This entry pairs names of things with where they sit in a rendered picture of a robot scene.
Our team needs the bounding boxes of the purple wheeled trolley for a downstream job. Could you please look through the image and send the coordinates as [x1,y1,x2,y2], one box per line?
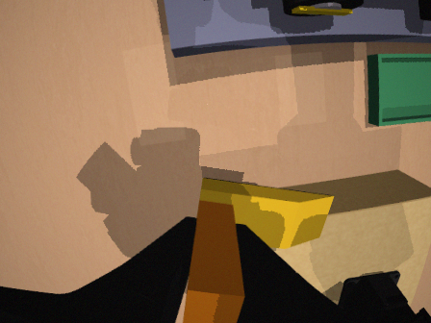
[282,0,431,20]

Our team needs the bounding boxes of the green tray floor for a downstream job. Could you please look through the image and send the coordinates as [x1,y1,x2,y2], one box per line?
[381,58,431,119]

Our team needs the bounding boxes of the grey ramp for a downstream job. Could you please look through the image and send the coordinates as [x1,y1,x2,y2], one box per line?
[165,0,431,58]

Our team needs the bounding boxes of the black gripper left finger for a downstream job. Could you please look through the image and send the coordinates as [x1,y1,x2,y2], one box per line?
[0,216,196,323]

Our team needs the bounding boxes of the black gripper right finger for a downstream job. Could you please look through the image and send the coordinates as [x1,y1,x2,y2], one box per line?
[236,223,363,323]

